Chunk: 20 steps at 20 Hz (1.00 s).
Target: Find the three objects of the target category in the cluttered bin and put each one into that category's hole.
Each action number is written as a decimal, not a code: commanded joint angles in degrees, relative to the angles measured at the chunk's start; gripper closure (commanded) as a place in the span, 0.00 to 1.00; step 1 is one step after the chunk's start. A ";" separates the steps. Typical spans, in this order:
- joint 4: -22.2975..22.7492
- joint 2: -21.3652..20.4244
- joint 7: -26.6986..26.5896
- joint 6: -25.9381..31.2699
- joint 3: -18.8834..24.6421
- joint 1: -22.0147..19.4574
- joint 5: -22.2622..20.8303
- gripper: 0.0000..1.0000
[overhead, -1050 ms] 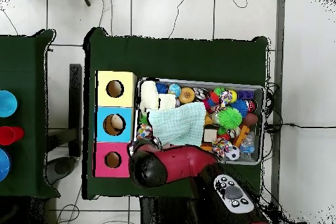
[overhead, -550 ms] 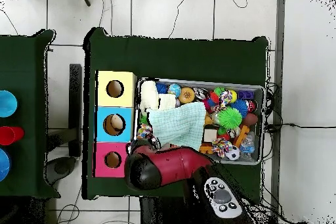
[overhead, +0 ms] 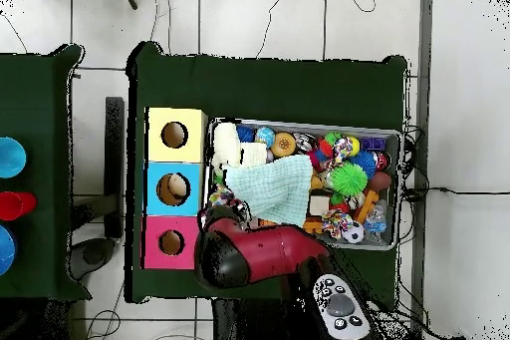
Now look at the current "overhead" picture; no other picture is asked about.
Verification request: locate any black power cable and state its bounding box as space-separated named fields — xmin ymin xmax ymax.
xmin=399 ymin=185 xmax=510 ymax=202

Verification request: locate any blue plastic cup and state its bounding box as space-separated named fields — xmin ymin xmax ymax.
xmin=0 ymin=137 xmax=28 ymax=179
xmin=0 ymin=224 xmax=18 ymax=277

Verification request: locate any cream waffle cloth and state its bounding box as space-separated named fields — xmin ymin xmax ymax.
xmin=210 ymin=121 xmax=269 ymax=170

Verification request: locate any globe print ball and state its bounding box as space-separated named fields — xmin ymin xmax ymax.
xmin=254 ymin=126 xmax=277 ymax=149

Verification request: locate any wooden box with three holes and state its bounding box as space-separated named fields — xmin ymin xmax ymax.
xmin=141 ymin=107 xmax=209 ymax=271

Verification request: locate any small brown football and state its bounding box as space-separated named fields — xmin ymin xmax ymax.
xmin=368 ymin=170 xmax=392 ymax=192

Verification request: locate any grey round stand base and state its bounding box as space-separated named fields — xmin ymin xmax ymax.
xmin=69 ymin=236 xmax=117 ymax=281

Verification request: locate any black upright panel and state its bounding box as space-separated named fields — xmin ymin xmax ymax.
xmin=104 ymin=96 xmax=126 ymax=239

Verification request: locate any dark green table cloth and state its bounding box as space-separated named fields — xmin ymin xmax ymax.
xmin=125 ymin=40 xmax=409 ymax=311
xmin=0 ymin=43 xmax=93 ymax=302

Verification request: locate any small soccer ball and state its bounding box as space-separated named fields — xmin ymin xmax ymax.
xmin=341 ymin=220 xmax=367 ymax=244

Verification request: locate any blue spiky ball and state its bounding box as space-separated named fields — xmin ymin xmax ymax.
xmin=349 ymin=150 xmax=378 ymax=179

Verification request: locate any shallow clear mesh bin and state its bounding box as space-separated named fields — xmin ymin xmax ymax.
xmin=200 ymin=117 xmax=403 ymax=252

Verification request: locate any mint green waffle cloth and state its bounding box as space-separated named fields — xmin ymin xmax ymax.
xmin=224 ymin=154 xmax=314 ymax=227

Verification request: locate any orange bone toy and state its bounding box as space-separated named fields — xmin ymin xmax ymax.
xmin=354 ymin=188 xmax=381 ymax=224

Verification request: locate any red plastic cup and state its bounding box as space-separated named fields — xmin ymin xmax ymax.
xmin=0 ymin=190 xmax=38 ymax=221

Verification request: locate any multicolour rope toy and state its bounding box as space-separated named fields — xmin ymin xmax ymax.
xmin=330 ymin=136 xmax=354 ymax=168

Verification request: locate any lime green spiky ball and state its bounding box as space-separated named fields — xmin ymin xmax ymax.
xmin=329 ymin=162 xmax=369 ymax=198

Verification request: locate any burger squeeze toy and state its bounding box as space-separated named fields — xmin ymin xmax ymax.
xmin=270 ymin=131 xmax=297 ymax=159

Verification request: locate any colourful polka dot cloth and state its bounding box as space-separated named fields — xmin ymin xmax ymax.
xmin=208 ymin=187 xmax=248 ymax=213

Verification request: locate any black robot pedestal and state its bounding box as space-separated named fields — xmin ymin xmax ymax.
xmin=210 ymin=298 xmax=292 ymax=340

